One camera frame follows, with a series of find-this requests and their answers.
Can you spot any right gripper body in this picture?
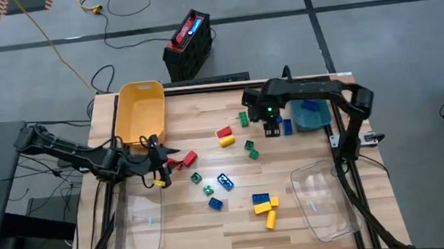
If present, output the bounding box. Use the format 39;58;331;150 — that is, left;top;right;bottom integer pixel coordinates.
258;95;283;125

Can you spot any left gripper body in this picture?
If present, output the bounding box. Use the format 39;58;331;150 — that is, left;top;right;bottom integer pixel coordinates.
126;133;167;177

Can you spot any red arch block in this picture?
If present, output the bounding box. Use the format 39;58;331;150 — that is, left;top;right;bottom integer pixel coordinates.
165;157;185;173

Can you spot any red wedge block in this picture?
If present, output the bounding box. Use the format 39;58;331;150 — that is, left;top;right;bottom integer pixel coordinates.
181;149;200;169
215;124;234;140

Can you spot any long green brick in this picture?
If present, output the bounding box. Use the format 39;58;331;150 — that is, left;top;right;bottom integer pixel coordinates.
238;110;251;129

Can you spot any yellow cylinder block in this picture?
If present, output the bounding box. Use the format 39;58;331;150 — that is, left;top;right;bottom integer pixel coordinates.
263;209;279;231
218;134;237;149

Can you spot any small blue block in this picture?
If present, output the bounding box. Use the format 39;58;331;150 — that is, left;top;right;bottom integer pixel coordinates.
206;195;225;212

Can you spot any long blue brick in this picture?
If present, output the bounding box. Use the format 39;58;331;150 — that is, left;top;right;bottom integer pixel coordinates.
216;171;236;193

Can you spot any yellow brick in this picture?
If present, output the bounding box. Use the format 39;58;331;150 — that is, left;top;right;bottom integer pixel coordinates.
252;201;273;215

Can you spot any teal plastic bin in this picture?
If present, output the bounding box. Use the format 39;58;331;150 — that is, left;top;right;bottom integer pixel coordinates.
288;95;334;133

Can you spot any yellow plastic bin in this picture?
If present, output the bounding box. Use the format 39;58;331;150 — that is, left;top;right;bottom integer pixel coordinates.
111;79;170;147

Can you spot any clear plastic bin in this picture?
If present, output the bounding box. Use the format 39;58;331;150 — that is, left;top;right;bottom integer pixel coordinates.
104;177;169;249
288;156;365;246

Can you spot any black keyboard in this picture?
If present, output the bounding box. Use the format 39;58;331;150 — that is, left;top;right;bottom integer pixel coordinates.
161;71;251;89

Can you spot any black and red toolbox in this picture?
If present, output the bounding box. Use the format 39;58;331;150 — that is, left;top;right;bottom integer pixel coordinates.
158;7;217;84

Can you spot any red battery device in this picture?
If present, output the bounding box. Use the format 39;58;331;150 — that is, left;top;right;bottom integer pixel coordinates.
163;7;208;53

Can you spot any black desk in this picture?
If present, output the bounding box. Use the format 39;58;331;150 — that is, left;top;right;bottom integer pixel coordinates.
0;116;78;248

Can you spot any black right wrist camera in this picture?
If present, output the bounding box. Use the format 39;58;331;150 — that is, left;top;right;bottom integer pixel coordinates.
241;88;263;120

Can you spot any black curved handle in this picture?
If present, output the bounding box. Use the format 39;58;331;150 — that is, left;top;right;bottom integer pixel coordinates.
280;64;294;83

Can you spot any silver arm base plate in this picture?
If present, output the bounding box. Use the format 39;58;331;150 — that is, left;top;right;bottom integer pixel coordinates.
328;129;386;150

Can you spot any black looped floor cable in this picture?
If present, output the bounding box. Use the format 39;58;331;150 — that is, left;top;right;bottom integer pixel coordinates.
88;63;118;96

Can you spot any long yellow cable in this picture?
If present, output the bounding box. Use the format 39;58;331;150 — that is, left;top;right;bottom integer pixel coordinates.
10;0;96;101

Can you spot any yellow extension cord plug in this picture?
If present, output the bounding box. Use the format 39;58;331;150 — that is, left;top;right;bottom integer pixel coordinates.
78;0;104;17

